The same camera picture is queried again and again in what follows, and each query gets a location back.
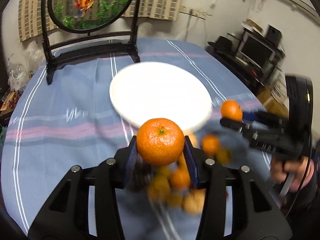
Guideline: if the yellow-orange persimmon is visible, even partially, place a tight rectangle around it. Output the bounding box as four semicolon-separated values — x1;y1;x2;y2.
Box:
146;176;171;202

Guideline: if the crt monitor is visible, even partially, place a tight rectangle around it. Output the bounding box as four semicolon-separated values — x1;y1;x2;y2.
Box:
236;31;276;68

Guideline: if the round goldfish screen on stand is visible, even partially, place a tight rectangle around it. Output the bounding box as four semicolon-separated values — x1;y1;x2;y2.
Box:
41;0;140;85

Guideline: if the blue striped tablecloth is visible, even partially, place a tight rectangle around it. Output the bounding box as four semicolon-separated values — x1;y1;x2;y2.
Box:
1;38;271;236

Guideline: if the white oval plate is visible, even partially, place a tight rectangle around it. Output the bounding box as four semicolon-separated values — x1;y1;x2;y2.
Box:
109;62;213;132

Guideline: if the large beige round pear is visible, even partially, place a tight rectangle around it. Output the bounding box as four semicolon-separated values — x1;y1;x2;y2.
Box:
182;189;206;216

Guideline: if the small orange mandarin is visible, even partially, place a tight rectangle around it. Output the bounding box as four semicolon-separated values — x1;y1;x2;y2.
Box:
220;100;243;121

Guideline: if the beige checked wall cloth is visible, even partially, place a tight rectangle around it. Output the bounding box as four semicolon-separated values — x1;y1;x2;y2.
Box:
18;0;182;41

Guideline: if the person's right hand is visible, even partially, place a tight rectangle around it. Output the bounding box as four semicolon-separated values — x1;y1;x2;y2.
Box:
270;157;309;192

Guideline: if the large orange mandarin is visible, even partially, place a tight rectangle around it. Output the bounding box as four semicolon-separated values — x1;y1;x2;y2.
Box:
136;118;184;166

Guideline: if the large orange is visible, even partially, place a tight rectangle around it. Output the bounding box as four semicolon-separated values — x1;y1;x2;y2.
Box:
169;166;191;190

